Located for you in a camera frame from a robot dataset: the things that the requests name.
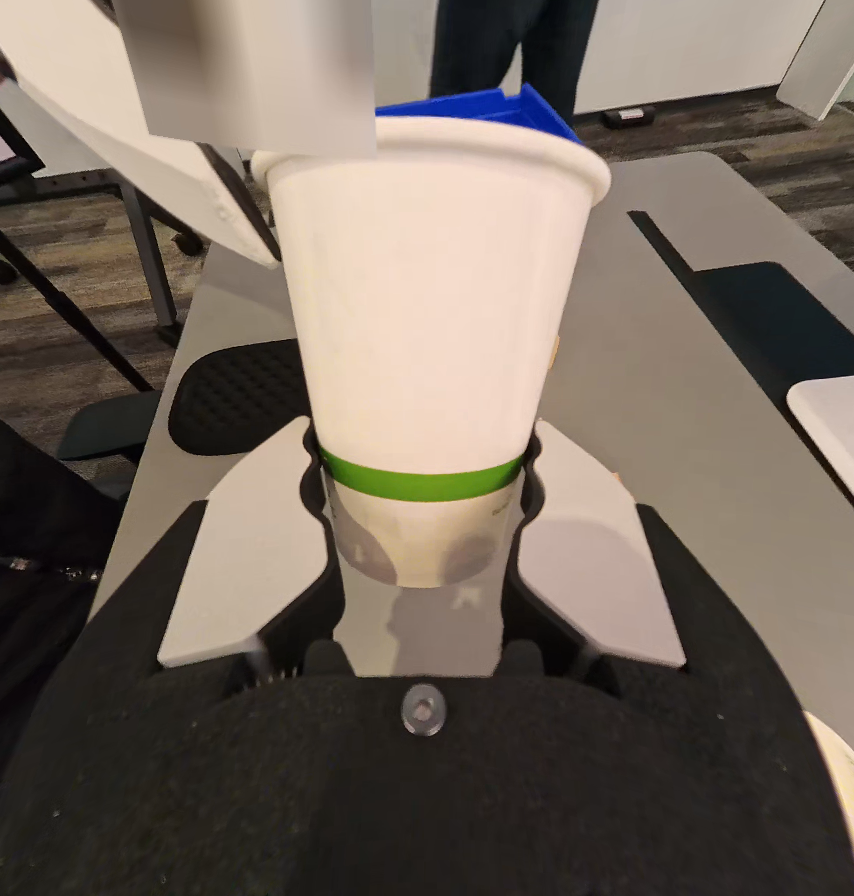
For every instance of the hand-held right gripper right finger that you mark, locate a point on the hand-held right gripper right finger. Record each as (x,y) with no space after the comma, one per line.
(595,560)

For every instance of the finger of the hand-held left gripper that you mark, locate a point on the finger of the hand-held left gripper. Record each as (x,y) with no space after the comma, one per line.
(84,84)

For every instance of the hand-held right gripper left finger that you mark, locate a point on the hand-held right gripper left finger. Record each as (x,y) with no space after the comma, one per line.
(252,560)

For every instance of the white green-striped paper cup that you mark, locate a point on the white green-striped paper cup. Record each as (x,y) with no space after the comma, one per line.
(427,315)

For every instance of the blue plastic bin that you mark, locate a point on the blue plastic bin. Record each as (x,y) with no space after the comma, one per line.
(469,108)

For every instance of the black padded wrist rest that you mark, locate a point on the black padded wrist rest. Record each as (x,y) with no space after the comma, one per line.
(238,392)

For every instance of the grey table leg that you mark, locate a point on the grey table leg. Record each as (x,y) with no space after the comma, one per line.
(150,259)

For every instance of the black floor stand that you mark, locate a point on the black floor stand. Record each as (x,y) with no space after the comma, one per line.
(63,299)

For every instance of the person's dark jacket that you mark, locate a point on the person's dark jacket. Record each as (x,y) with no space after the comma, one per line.
(28,630)

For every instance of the black floor device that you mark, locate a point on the black floor device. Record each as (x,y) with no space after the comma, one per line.
(629,117)

